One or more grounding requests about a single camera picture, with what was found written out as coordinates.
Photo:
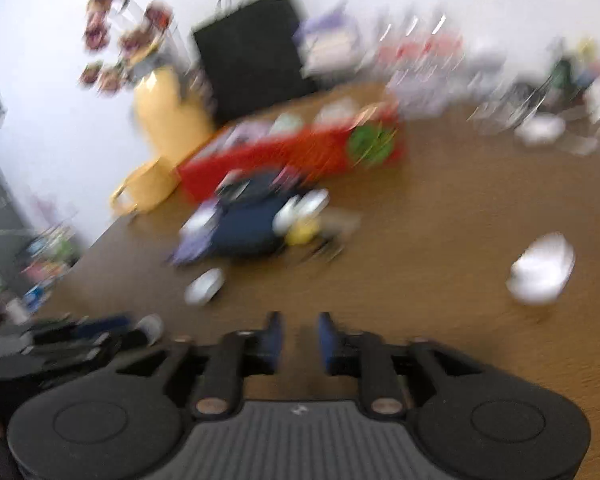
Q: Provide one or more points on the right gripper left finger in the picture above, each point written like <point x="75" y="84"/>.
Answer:
<point x="223" y="367"/>

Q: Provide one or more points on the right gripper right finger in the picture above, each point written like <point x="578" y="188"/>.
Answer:
<point x="365" y="357"/>

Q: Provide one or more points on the small white round case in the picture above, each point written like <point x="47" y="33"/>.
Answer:
<point x="202" y="290"/>

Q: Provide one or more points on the navy blue pouch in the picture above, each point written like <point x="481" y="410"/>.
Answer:
<point x="248" y="204"/>

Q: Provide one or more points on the yellow mug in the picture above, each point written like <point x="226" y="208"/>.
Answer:
<point x="144" y="189"/>

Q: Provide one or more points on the red cardboard box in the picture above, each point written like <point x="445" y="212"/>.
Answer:
<point x="373" y="139"/>

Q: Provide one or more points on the yellow thermos jug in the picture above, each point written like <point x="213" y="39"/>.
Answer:
<point x="171" y="113"/>

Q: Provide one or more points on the lavender tin box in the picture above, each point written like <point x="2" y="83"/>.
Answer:
<point x="419" y="96"/>

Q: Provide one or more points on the white earbuds case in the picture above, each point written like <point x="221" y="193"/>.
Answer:
<point x="540" y="130"/>

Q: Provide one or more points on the black paper bag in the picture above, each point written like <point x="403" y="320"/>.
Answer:
<point x="249" y="55"/>

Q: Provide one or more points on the dried pink flowers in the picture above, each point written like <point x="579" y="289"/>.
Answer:
<point x="136" y="36"/>

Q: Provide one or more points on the purple tissue pack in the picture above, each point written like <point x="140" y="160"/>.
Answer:
<point x="329" y="43"/>

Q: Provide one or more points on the purple drawstring cloth bag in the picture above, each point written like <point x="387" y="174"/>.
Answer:
<point x="192" y="248"/>

